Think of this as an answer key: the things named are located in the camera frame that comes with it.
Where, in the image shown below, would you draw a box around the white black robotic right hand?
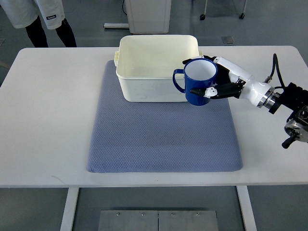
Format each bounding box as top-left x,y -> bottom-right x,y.
190,55 -> 276,109

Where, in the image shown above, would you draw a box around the blue mug white inside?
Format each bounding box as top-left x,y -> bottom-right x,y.
172,58 -> 218,106

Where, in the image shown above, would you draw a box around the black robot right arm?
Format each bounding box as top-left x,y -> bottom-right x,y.
263,54 -> 308,149

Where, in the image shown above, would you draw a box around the white plastic box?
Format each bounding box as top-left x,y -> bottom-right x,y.
114,35 -> 200,103

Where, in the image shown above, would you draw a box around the grey floor socket plate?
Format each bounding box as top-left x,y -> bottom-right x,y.
221,36 -> 235,44

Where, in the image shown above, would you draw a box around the wheeled chair legs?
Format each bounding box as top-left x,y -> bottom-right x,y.
199,0 -> 247,21

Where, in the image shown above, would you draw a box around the blue textured mat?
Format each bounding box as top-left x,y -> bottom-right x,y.
87,61 -> 243,173

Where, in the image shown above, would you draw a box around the right white table leg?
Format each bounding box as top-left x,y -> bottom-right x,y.
236,186 -> 257,231

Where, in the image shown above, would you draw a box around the white table leg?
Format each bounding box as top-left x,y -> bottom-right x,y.
236,186 -> 257,231
60,187 -> 79,231

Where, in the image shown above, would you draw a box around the left white table leg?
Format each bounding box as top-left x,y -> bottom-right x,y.
60,187 -> 79,231

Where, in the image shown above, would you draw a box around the person in white shorts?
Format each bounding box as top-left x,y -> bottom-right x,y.
0,0 -> 77,48

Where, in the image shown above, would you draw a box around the white cabinet pedestal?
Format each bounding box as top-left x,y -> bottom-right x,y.
103,0 -> 171,34

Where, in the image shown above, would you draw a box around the metal base plate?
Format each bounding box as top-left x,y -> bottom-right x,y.
98,210 -> 218,231

